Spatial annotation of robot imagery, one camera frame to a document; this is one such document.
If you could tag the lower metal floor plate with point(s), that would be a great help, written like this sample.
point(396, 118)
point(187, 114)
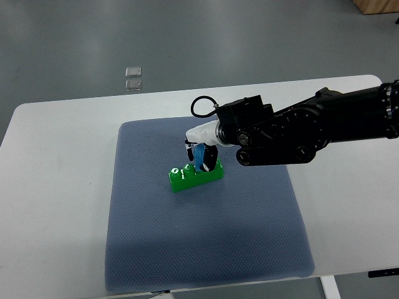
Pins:
point(133, 84)

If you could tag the metal floor plate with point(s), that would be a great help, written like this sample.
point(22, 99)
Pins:
point(133, 84)
point(133, 72)

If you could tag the green four-stud toy block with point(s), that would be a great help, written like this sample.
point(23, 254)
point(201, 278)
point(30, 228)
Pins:
point(188, 177)

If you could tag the blue toy block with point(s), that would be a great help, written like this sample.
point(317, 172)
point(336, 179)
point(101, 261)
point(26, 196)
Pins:
point(198, 154)

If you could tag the wooden box corner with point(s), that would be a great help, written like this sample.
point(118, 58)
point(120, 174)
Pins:
point(368, 7)

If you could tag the blue-grey textured mat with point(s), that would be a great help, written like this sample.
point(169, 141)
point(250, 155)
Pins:
point(244, 227)

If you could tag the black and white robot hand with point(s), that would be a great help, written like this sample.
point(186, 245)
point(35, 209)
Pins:
point(206, 134)

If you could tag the upper metal floor plate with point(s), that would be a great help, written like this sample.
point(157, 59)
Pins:
point(133, 72)

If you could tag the black table control panel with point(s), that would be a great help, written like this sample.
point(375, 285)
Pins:
point(383, 273)

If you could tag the white table leg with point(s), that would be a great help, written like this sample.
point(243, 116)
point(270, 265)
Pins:
point(330, 287)

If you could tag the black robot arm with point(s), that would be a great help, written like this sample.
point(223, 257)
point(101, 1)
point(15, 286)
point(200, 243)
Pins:
point(295, 134)

